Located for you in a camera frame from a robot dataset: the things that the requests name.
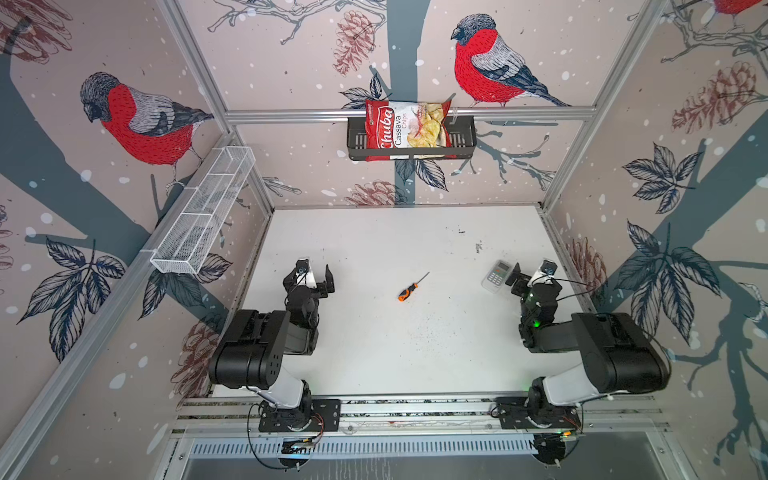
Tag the aluminium frame crossbar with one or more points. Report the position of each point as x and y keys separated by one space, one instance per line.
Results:
x=299 y=116

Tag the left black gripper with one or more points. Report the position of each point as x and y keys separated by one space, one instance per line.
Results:
x=310 y=288

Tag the black wall basket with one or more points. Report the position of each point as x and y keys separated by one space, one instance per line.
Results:
x=461 y=143

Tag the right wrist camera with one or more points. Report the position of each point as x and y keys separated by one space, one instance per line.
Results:
x=544 y=273

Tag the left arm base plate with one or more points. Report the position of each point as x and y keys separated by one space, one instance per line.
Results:
x=320 y=415

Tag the white wire mesh shelf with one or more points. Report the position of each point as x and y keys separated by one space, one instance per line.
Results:
x=194 y=231

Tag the orange black screwdriver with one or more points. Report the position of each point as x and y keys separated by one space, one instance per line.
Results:
x=408 y=291

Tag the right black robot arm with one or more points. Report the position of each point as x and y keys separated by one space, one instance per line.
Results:
x=616 y=355

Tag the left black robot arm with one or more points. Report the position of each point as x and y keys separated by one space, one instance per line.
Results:
x=250 y=355

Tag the red cassava chips bag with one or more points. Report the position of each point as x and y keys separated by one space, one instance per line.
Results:
x=406 y=125

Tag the white remote control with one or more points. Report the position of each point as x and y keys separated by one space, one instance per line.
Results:
x=496 y=276

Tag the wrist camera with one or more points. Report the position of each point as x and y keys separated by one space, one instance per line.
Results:
x=544 y=273
x=304 y=274

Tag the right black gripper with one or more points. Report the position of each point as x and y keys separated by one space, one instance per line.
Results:
x=531 y=288

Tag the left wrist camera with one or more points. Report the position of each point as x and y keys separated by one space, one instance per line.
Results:
x=304 y=274

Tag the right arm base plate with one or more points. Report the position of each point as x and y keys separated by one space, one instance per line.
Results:
x=518 y=413

